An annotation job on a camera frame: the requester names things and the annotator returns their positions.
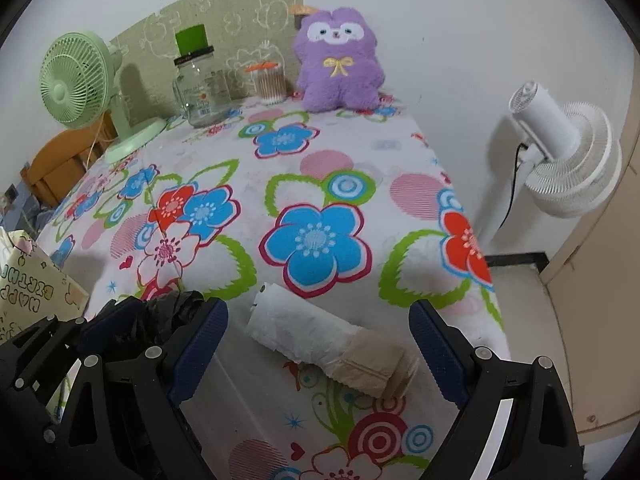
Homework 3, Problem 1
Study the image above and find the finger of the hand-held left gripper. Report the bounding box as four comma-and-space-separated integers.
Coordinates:
0, 296, 147, 411
0, 395, 68, 480

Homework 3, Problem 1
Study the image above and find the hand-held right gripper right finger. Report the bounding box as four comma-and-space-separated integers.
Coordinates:
408, 300, 586, 480

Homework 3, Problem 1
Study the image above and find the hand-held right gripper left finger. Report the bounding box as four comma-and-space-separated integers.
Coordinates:
57, 297, 230, 480

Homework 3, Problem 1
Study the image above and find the black plastic bag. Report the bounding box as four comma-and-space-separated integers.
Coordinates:
142, 290, 206, 346

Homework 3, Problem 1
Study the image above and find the yellow patterned gift bag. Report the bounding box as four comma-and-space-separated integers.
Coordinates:
0, 227, 91, 426

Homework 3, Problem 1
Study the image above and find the white and beige paper roll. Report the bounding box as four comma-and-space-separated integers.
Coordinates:
245, 282, 420, 398

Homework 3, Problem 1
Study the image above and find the blue plaid bedding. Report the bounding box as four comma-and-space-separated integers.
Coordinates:
0, 185, 56, 233

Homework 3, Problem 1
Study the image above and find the wooden chair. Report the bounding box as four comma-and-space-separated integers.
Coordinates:
20, 127, 108, 208

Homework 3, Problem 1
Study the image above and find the beige door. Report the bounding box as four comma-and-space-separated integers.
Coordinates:
542, 50, 640, 446

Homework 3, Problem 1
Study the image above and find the white standing fan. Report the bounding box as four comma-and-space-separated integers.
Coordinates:
475, 80, 623, 256

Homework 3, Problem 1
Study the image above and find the glass jar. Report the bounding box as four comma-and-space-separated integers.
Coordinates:
172, 46, 233, 129

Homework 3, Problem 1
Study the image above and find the green desk fan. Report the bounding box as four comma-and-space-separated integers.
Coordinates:
39, 31, 168, 164

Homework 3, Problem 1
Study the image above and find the cotton swab jar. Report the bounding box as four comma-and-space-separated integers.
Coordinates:
245, 61, 288, 106

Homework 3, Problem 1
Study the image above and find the green patterned board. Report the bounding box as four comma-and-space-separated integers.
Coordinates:
109, 0, 304, 126

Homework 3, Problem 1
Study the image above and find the purple plush toy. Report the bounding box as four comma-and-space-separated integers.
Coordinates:
289, 4, 386, 113

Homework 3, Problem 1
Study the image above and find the pale desk fan cable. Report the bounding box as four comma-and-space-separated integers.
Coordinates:
82, 110, 108, 168

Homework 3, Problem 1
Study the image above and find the black fan cable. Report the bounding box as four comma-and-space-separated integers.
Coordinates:
500, 140, 531, 226

